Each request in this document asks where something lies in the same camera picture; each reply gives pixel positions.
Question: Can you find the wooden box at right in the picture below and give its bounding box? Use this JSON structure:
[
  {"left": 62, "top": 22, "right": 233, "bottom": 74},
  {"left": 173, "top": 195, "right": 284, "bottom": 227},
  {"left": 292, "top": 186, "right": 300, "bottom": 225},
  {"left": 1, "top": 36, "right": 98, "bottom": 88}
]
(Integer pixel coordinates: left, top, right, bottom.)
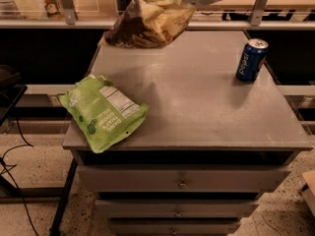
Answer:
[{"left": 302, "top": 170, "right": 315, "bottom": 216}]

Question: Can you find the grey drawer cabinet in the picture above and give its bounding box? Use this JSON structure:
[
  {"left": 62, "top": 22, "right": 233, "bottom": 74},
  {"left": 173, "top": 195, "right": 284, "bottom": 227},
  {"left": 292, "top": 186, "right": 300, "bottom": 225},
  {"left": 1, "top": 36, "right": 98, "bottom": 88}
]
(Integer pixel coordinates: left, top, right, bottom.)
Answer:
[{"left": 64, "top": 31, "right": 312, "bottom": 225}]

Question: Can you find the green rice chip bag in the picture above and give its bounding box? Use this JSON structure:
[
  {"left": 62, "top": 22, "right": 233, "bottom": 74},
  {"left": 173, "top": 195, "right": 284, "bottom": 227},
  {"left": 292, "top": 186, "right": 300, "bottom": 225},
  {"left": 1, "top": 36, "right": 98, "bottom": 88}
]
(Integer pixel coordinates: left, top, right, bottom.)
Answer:
[{"left": 59, "top": 74, "right": 149, "bottom": 153}]

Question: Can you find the blue Pepsi can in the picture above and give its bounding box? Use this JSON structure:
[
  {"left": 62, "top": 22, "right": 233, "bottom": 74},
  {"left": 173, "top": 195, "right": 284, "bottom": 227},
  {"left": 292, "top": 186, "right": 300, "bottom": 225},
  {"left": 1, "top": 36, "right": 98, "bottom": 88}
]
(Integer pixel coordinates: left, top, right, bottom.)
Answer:
[{"left": 235, "top": 38, "right": 269, "bottom": 82}]

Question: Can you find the brown chip bag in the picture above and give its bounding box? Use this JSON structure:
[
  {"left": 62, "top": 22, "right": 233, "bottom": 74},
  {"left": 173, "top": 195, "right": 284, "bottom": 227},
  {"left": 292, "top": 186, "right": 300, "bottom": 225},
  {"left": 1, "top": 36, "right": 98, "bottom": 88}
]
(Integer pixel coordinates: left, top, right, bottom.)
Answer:
[{"left": 100, "top": 0, "right": 196, "bottom": 48}]

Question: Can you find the black side table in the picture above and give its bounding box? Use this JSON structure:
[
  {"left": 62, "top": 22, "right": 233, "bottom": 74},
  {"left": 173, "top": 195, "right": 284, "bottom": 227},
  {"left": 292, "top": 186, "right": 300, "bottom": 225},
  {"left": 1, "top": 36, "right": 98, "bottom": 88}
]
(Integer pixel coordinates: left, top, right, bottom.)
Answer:
[{"left": 0, "top": 65, "right": 28, "bottom": 126}]

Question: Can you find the orange white packet on shelf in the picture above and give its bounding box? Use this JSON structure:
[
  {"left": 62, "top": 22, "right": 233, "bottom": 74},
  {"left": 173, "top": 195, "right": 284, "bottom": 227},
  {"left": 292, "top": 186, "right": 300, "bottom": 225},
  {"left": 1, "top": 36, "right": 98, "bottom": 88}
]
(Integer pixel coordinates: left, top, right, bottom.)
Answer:
[{"left": 43, "top": 0, "right": 63, "bottom": 19}]

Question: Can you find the grey metal shelf rail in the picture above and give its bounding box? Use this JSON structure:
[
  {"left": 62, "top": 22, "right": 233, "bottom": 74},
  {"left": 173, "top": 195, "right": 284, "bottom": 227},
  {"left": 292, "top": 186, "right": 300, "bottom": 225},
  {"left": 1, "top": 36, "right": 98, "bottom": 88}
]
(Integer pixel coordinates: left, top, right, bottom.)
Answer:
[{"left": 0, "top": 0, "right": 315, "bottom": 30}]

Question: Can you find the middle grey drawer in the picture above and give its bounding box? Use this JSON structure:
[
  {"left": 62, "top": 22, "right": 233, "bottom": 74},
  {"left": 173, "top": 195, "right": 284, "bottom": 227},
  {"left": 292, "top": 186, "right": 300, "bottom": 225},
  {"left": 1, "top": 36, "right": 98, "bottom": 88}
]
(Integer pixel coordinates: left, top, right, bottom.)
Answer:
[{"left": 95, "top": 200, "right": 259, "bottom": 219}]

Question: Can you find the black cable on floor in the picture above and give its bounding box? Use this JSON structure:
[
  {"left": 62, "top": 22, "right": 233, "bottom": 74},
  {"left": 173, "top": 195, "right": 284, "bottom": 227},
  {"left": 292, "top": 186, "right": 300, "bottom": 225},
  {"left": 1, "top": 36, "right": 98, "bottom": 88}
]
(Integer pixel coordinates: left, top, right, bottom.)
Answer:
[{"left": 0, "top": 115, "right": 40, "bottom": 236}]

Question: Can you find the top grey drawer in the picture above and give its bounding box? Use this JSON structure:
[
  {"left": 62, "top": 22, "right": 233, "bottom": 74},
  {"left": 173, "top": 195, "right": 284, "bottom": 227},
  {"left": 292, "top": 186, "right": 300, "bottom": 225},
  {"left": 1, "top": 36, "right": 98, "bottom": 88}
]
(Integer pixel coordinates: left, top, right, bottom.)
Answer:
[{"left": 78, "top": 165, "right": 289, "bottom": 193}]

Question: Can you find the bottom grey drawer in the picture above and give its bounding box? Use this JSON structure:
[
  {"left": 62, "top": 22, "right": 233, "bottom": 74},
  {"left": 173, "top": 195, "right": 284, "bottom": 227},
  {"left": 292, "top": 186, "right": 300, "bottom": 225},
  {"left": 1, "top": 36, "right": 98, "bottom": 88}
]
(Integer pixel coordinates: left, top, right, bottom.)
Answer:
[{"left": 108, "top": 220, "right": 240, "bottom": 236}]

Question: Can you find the grey drawer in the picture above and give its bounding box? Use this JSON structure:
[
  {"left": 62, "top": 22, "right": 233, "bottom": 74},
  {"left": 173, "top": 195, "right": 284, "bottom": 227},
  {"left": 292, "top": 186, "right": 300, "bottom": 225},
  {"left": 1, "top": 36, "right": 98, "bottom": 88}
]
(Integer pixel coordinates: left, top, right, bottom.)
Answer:
[
  {"left": 108, "top": 220, "right": 240, "bottom": 236},
  {"left": 95, "top": 200, "right": 259, "bottom": 219},
  {"left": 78, "top": 165, "right": 289, "bottom": 193}
]

